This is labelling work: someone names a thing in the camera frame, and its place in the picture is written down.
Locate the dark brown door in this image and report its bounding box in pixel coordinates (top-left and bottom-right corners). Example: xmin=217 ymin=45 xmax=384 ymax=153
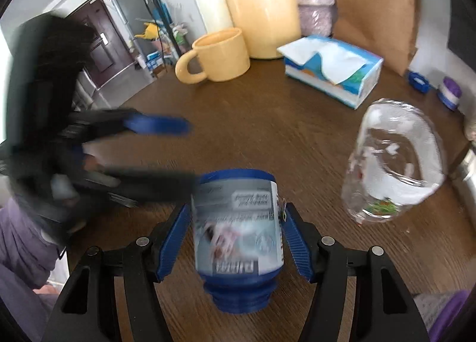
xmin=68 ymin=0 xmax=133 ymax=88

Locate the yellow ceramic mug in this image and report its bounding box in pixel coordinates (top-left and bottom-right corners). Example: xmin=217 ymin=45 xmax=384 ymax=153
xmin=175 ymin=27 xmax=251 ymax=84

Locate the blue white tissue box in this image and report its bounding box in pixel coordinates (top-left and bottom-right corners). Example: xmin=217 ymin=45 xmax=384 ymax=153
xmin=278 ymin=35 xmax=384 ymax=109

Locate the small blue lid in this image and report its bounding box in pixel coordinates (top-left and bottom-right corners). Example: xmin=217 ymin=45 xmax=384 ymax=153
xmin=407 ymin=71 xmax=431 ymax=94

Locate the small purple white jar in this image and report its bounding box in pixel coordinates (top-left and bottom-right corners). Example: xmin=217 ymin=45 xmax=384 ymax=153
xmin=437 ymin=76 xmax=462 ymax=111

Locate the brown paper bag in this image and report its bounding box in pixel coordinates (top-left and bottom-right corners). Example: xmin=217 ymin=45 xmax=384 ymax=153
xmin=333 ymin=0 xmax=419 ymax=76

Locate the blue labelled plastic jar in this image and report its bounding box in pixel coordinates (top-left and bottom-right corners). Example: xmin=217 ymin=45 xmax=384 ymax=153
xmin=191 ymin=169 xmax=284 ymax=315

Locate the yellow thermos jug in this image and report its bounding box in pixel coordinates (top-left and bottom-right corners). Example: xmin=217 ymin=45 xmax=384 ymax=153
xmin=226 ymin=0 xmax=301 ymax=59

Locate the clear plastic jar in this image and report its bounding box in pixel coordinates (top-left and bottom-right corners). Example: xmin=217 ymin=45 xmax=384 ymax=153
xmin=341 ymin=99 xmax=446 ymax=225

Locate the grey refrigerator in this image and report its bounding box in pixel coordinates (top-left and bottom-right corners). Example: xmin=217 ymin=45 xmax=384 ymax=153
xmin=112 ymin=0 xmax=178 ymax=66

